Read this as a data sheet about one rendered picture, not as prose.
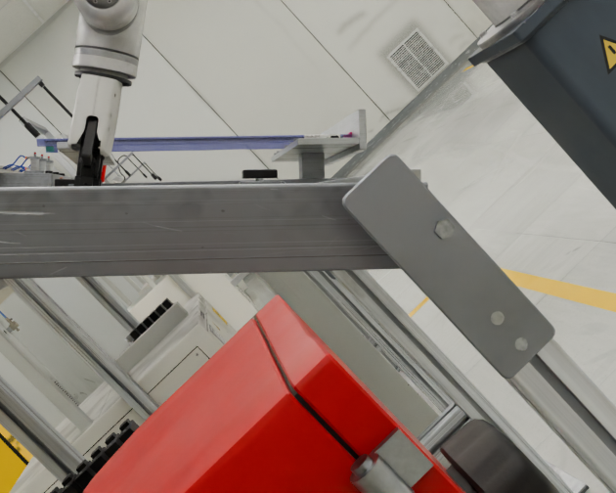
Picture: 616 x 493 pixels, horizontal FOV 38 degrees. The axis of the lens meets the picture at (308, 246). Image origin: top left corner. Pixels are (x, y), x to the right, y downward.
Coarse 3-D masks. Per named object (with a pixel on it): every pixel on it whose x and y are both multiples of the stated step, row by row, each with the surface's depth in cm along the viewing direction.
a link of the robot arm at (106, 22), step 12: (84, 0) 108; (96, 0) 108; (108, 0) 108; (120, 0) 108; (132, 0) 110; (84, 12) 109; (96, 12) 108; (108, 12) 108; (120, 12) 109; (132, 12) 112; (96, 24) 111; (108, 24) 111; (120, 24) 112
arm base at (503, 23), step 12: (480, 0) 126; (492, 0) 125; (504, 0) 124; (516, 0) 123; (528, 0) 123; (540, 0) 119; (492, 12) 126; (504, 12) 125; (516, 12) 121; (528, 12) 120; (504, 24) 124; (516, 24) 121; (480, 36) 133; (492, 36) 124
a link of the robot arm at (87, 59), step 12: (84, 48) 116; (96, 48) 115; (84, 60) 116; (96, 60) 115; (108, 60) 115; (120, 60) 116; (132, 60) 118; (108, 72) 116; (120, 72) 117; (132, 72) 118
